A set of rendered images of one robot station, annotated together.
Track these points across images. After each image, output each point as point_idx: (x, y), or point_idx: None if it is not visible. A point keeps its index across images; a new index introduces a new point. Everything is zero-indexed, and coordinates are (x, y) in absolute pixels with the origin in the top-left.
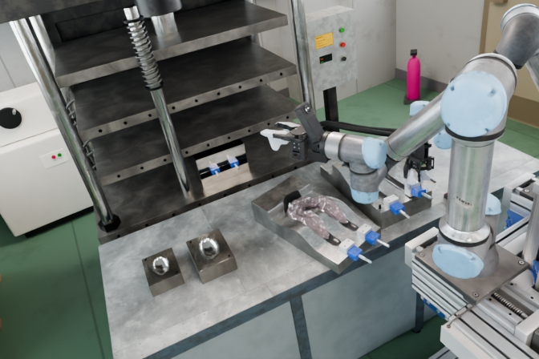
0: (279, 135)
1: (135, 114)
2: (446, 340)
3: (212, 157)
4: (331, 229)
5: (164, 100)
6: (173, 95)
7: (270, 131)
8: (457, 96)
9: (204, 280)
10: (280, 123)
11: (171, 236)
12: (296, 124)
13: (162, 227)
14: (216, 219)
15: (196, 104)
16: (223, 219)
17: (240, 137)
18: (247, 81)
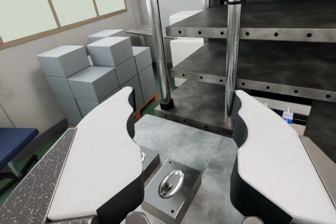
0: (26, 180)
1: (209, 27)
2: None
3: (267, 101)
4: None
5: (238, 21)
6: (259, 23)
7: (98, 110)
8: None
9: (143, 207)
10: (238, 102)
11: (179, 142)
12: (311, 183)
13: (184, 130)
14: (220, 159)
15: (274, 39)
16: (226, 163)
17: (311, 97)
18: None
